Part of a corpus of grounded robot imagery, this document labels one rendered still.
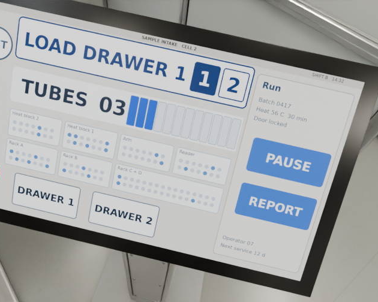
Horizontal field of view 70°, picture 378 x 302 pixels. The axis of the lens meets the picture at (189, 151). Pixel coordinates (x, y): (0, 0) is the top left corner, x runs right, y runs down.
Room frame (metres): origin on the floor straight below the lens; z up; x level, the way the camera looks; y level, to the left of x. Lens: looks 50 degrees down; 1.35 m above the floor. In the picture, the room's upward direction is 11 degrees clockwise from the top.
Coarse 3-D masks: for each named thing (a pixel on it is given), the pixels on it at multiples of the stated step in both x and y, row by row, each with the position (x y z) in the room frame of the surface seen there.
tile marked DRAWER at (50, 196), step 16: (16, 176) 0.18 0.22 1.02; (32, 176) 0.18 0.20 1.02; (16, 192) 0.16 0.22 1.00; (32, 192) 0.17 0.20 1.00; (48, 192) 0.17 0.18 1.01; (64, 192) 0.17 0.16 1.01; (80, 192) 0.17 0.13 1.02; (32, 208) 0.15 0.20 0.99; (48, 208) 0.15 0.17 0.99; (64, 208) 0.16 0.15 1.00
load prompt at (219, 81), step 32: (32, 32) 0.30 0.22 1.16; (64, 32) 0.30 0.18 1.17; (96, 32) 0.31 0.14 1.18; (64, 64) 0.28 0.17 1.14; (96, 64) 0.28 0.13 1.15; (128, 64) 0.29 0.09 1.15; (160, 64) 0.29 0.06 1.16; (192, 64) 0.29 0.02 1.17; (224, 64) 0.30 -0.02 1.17; (192, 96) 0.27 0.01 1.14; (224, 96) 0.27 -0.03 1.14
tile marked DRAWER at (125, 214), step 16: (96, 192) 0.18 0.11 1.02; (96, 208) 0.16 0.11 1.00; (112, 208) 0.16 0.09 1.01; (128, 208) 0.17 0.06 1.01; (144, 208) 0.17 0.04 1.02; (160, 208) 0.17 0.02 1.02; (96, 224) 0.15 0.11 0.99; (112, 224) 0.15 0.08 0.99; (128, 224) 0.15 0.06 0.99; (144, 224) 0.15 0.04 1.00
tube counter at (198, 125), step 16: (112, 96) 0.26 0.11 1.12; (128, 96) 0.26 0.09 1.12; (144, 96) 0.26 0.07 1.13; (96, 112) 0.24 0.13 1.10; (112, 112) 0.25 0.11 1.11; (128, 112) 0.25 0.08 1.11; (144, 112) 0.25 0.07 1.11; (160, 112) 0.25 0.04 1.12; (176, 112) 0.25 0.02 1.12; (192, 112) 0.26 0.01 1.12; (208, 112) 0.26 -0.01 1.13; (144, 128) 0.24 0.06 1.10; (160, 128) 0.24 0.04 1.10; (176, 128) 0.24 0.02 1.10; (192, 128) 0.24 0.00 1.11; (208, 128) 0.25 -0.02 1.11; (224, 128) 0.25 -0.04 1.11; (240, 128) 0.25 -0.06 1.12; (208, 144) 0.23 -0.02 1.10; (224, 144) 0.23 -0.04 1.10
